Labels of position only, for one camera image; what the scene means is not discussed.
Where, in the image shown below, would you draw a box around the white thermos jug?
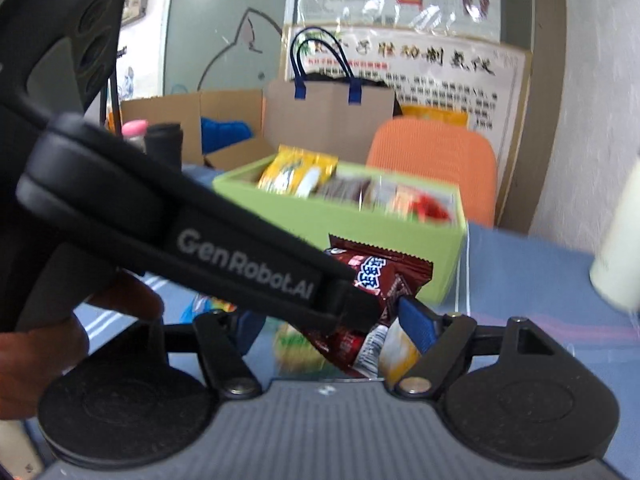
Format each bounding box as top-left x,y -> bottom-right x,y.
589,160 -> 640,312

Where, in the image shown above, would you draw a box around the green snack packet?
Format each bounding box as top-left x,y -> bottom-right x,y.
272,323 -> 334,377

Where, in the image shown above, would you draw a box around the yellow snack bag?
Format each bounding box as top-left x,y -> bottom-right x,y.
257,145 -> 338,198

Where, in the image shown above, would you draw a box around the yellow bag behind chair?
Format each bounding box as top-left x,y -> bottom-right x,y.
401,104 -> 469,127

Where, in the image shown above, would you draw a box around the brown cardboard box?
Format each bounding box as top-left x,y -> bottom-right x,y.
120,89 -> 276,171

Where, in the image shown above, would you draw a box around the chinese text poster board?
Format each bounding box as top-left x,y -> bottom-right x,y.
280,25 -> 532,220

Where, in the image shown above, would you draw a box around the brown paper bag blue handles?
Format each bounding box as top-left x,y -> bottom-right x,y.
262,26 -> 402,164

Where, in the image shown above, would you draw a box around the small yellow snack packet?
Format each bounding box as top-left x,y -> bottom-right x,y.
378,318 -> 421,389

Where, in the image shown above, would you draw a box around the pink cap plastic bottle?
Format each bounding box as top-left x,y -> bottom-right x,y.
122,119 -> 149,152

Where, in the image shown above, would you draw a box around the dark red date pack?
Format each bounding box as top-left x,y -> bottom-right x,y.
316,177 -> 371,207

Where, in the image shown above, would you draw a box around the blue chair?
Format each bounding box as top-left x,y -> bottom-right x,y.
201,117 -> 253,155

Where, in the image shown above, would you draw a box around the light green cardboard box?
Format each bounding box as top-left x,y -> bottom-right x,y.
213,156 -> 468,306

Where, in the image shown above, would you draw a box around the black tumbler cup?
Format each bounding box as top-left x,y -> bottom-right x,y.
144,122 -> 183,171

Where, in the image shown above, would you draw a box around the red chips bag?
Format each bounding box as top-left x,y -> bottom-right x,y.
386,185 -> 452,222

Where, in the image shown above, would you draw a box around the blue cookie packet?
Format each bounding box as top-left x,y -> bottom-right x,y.
180,294 -> 236,324

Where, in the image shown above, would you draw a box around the person's left hand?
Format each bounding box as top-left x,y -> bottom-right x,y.
1,271 -> 164,420

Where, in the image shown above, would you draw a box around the orange chair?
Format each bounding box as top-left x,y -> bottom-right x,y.
367,116 -> 498,228

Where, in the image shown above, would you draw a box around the dark red chocolate packet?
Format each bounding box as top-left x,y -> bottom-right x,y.
303,235 -> 434,378

